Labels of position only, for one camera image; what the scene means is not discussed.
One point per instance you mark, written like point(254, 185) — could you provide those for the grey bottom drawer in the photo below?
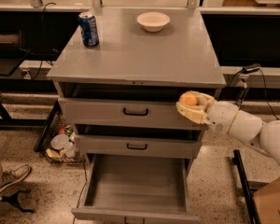
point(135, 190)

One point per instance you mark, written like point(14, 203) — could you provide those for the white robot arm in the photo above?
point(253, 132)

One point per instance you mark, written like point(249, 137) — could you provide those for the black power adapter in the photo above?
point(251, 68)

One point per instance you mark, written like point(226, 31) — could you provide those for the cardboard box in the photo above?
point(267, 200)

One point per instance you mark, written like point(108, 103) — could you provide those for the orange fruit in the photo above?
point(188, 99)

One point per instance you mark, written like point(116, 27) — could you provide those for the grey drawer cabinet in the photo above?
point(132, 64)

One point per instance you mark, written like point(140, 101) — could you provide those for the black chair base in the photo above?
point(14, 201)

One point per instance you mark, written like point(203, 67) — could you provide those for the black metal frame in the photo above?
point(249, 199)

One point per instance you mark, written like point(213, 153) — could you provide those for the grey sneaker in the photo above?
point(9, 178)

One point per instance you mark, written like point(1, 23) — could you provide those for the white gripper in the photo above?
point(221, 117)

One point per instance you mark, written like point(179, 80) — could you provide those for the grey top drawer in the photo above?
point(125, 113)

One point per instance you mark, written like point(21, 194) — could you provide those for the white bowl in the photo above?
point(153, 21)

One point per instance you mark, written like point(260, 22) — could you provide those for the blue soda can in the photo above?
point(89, 33)

